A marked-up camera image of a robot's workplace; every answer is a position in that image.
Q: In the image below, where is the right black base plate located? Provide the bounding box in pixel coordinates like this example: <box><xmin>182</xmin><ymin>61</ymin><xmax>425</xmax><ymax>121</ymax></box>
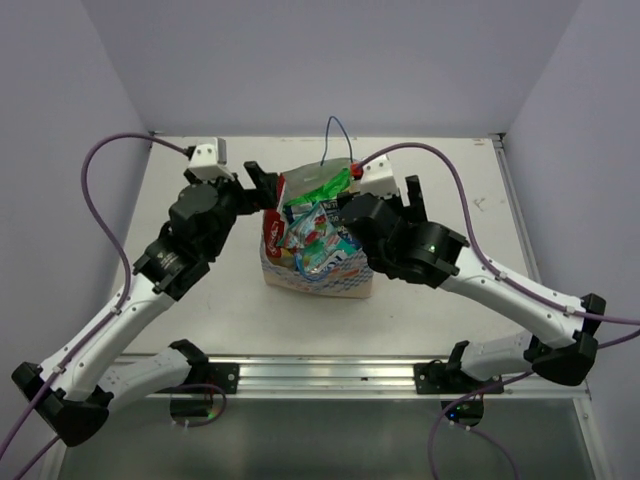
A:
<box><xmin>413</xmin><ymin>359</ymin><xmax>504</xmax><ymax>395</ymax></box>

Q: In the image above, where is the checkered paper bag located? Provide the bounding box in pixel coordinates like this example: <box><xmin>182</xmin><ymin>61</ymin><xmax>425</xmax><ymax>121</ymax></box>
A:
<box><xmin>260</xmin><ymin>116</ymin><xmax>373</xmax><ymax>298</ymax></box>

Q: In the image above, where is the Fox's candy packet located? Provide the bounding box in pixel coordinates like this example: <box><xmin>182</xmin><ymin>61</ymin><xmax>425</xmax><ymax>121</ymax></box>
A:
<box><xmin>278</xmin><ymin>202</ymin><xmax>358</xmax><ymax>279</ymax></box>

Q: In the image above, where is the green Chuba cassava chips bag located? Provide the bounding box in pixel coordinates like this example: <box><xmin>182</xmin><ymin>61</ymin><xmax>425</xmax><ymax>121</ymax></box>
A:
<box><xmin>284</xmin><ymin>168</ymin><xmax>351</xmax><ymax>207</ymax></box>

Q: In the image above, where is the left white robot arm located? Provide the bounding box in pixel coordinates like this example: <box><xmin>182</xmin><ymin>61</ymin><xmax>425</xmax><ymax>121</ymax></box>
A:
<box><xmin>11</xmin><ymin>162</ymin><xmax>278</xmax><ymax>447</ymax></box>

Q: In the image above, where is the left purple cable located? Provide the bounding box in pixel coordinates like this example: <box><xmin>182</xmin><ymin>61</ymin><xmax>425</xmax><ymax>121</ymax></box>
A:
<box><xmin>0</xmin><ymin>132</ymin><xmax>229</xmax><ymax>480</ymax></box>

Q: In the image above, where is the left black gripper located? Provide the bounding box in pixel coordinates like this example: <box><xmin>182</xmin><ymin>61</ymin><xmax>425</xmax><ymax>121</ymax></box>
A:
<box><xmin>184</xmin><ymin>161</ymin><xmax>276</xmax><ymax>258</ymax></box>

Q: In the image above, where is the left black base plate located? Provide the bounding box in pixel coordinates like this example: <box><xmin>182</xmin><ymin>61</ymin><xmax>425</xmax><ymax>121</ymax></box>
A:
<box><xmin>181</xmin><ymin>361</ymin><xmax>240</xmax><ymax>395</ymax></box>

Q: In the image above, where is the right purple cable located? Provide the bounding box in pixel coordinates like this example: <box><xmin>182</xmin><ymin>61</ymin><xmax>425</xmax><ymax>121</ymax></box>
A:
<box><xmin>357</xmin><ymin>142</ymin><xmax>640</xmax><ymax>480</ymax></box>

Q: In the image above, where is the aluminium mounting rail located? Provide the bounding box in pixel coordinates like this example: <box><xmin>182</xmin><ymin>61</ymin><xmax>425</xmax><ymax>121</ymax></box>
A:
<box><xmin>119</xmin><ymin>353</ymin><xmax>589</xmax><ymax>400</ymax></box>

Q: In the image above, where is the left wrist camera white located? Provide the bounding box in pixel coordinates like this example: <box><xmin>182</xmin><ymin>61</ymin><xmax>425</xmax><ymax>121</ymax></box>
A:
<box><xmin>184</xmin><ymin>137</ymin><xmax>235</xmax><ymax>184</ymax></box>

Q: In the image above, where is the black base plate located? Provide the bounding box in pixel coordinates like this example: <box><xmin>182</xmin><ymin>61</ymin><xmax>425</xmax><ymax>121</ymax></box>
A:
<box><xmin>413</xmin><ymin>359</ymin><xmax>504</xmax><ymax>395</ymax></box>
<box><xmin>181</xmin><ymin>361</ymin><xmax>240</xmax><ymax>395</ymax></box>

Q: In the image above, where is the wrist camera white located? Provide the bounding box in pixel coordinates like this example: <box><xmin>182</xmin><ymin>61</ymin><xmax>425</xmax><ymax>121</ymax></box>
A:
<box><xmin>350</xmin><ymin>154</ymin><xmax>400</xmax><ymax>199</ymax></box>
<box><xmin>184</xmin><ymin>137</ymin><xmax>235</xmax><ymax>184</ymax></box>

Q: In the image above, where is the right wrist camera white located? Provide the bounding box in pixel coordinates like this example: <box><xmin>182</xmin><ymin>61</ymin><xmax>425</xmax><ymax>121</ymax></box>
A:
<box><xmin>350</xmin><ymin>154</ymin><xmax>400</xmax><ymax>199</ymax></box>

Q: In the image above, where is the purple cable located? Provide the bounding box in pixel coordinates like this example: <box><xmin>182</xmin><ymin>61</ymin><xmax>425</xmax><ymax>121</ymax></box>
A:
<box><xmin>0</xmin><ymin>132</ymin><xmax>229</xmax><ymax>480</ymax></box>
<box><xmin>357</xmin><ymin>142</ymin><xmax>640</xmax><ymax>480</ymax></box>

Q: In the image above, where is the blue snack packet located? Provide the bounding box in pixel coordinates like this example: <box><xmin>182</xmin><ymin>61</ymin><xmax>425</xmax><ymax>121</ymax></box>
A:
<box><xmin>320</xmin><ymin>199</ymin><xmax>361</xmax><ymax>250</ymax></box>

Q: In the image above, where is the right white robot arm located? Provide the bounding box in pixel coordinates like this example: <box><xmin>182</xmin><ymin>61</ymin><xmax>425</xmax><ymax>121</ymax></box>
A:
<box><xmin>338</xmin><ymin>176</ymin><xmax>606</xmax><ymax>393</ymax></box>

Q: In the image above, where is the red Chuba chips bag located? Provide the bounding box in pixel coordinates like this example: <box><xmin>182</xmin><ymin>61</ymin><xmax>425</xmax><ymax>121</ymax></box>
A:
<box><xmin>262</xmin><ymin>174</ymin><xmax>286</xmax><ymax>259</ymax></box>

